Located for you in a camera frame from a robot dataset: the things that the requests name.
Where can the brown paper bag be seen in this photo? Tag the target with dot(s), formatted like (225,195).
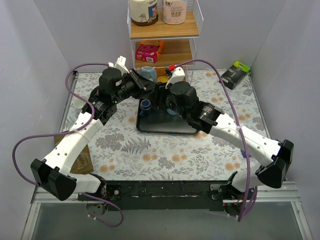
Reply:
(83,163)

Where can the orange green sponge pack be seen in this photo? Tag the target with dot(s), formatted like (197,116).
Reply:
(163,79)

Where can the slate blue mug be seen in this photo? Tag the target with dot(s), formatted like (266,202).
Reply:
(149,73)

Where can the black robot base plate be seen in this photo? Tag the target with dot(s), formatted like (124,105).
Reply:
(169,194)

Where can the purple white box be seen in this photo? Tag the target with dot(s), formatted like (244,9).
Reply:
(243,153)

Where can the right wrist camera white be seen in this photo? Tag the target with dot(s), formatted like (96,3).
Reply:
(177,75)

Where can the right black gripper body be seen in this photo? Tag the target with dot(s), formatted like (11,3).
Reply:
(163,97)

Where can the black green razor box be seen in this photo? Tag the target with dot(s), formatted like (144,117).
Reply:
(234,74)

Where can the floral table mat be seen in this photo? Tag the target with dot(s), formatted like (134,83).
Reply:
(121,152)

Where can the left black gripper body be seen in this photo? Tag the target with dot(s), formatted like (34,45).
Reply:
(138,80)

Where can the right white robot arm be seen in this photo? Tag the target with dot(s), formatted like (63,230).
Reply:
(274,157)

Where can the pink cotton tissue roll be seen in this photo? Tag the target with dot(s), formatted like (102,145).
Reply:
(174,11)

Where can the pink orange sponge box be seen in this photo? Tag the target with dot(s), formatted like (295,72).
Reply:
(149,50)

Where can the black serving tray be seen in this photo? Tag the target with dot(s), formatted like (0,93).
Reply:
(163,123)

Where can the white and blue mug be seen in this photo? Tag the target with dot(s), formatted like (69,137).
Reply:
(78,104)

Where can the light blue faceted mug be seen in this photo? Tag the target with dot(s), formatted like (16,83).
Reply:
(171,112)

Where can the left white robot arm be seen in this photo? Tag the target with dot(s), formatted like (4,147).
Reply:
(53,172)

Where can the yellow sponge box middle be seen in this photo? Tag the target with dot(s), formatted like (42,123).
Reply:
(161,71)

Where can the white wire wooden shelf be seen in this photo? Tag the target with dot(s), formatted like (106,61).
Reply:
(180,41)

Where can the navy blue mug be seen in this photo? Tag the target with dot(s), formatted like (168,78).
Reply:
(145,108)

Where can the brown cartoon paper roll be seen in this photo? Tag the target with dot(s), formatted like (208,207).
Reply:
(143,12)

